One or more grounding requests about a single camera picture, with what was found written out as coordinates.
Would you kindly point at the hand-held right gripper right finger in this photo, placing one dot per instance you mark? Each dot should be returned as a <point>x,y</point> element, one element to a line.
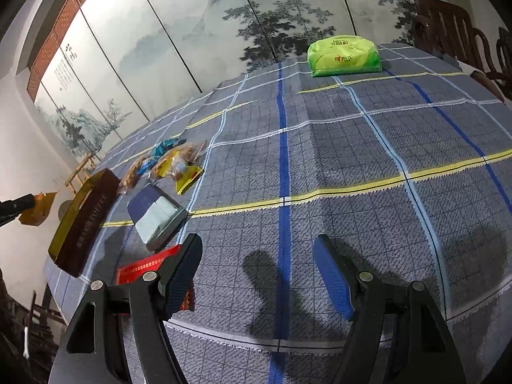
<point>332,276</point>

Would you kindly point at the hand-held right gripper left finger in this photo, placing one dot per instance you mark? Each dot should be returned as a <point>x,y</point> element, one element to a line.
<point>182,280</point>

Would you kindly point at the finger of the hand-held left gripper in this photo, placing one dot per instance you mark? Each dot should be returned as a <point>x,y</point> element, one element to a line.
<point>14,206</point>

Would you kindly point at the orange snack packet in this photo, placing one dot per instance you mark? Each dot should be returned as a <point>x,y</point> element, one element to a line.
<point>38,210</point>

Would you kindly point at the red snack packet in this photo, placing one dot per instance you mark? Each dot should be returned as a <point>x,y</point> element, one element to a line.
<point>140,268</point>

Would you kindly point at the brown toffee box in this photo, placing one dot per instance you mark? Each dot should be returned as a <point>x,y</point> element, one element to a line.
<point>86,216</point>

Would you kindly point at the round grey object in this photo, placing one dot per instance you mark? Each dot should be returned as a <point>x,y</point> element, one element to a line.
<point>65,211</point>

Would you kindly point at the blue and pale blue packet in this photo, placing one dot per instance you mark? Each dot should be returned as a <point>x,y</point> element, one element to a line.
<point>154,216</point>

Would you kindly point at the light wooden rack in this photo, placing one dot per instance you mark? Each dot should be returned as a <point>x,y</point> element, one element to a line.
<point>82,172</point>

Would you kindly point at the yellow snack packet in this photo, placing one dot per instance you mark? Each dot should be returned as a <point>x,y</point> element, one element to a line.
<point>188,180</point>

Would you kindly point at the dark wooden furniture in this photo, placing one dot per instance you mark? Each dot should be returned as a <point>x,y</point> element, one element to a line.
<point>24,320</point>

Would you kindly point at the clear peanut packet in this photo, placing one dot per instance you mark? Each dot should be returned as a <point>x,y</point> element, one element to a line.
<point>132,176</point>

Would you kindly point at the grey plaid tablecloth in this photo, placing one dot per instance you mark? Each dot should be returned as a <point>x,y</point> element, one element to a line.
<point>340,160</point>

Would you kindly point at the clear nut packet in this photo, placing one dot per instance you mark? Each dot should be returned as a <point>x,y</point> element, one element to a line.
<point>176,160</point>

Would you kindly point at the blue wrapped candy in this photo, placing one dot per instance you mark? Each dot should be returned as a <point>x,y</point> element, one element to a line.
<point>166,148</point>

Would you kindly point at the green tissue pack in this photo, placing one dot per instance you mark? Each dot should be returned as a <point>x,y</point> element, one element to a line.
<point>344,56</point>

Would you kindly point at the painted landscape folding screen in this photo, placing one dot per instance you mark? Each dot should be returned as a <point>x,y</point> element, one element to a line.
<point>168,20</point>

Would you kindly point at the dark wooden chair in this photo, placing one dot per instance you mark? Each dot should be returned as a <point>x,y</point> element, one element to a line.
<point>448,28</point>
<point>504,60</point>

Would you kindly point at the brown woven wall panel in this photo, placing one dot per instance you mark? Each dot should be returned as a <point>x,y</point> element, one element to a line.
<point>60,20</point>

